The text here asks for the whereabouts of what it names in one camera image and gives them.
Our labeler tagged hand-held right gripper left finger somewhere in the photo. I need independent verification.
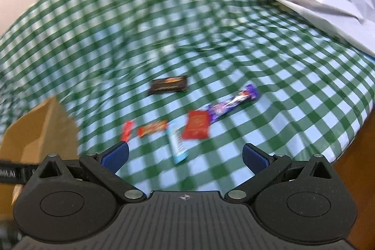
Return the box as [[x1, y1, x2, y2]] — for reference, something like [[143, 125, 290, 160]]
[[28, 141, 147, 204]]

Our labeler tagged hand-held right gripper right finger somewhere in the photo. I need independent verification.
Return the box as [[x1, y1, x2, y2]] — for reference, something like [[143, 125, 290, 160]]
[[224, 143, 337, 204]]

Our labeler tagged small red snack packet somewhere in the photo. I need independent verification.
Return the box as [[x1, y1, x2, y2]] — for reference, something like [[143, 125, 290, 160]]
[[120, 120, 135, 142]]

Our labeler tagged orange snack bar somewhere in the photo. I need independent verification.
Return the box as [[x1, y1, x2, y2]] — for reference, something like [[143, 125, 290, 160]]
[[137, 120, 169, 138]]

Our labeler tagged purple snack packet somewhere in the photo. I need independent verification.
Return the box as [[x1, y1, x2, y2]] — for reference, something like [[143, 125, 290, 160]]
[[205, 84, 260, 122]]

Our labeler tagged cardboard box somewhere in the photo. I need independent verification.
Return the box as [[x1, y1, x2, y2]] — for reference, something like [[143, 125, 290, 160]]
[[0, 95, 80, 169]]

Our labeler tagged light blue snack packet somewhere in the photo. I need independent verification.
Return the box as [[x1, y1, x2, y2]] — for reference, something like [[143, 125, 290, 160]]
[[166, 120, 188, 165]]

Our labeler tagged red square packet gold print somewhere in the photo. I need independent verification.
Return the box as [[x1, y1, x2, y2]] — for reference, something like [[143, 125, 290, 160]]
[[182, 110, 212, 140]]

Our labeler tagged dark brown chocolate packet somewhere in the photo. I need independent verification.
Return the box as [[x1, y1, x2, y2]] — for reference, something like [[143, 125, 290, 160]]
[[147, 75, 188, 96]]

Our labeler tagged green checkered cloth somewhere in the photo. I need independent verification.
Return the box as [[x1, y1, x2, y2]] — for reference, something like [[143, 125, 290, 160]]
[[0, 0, 375, 192]]

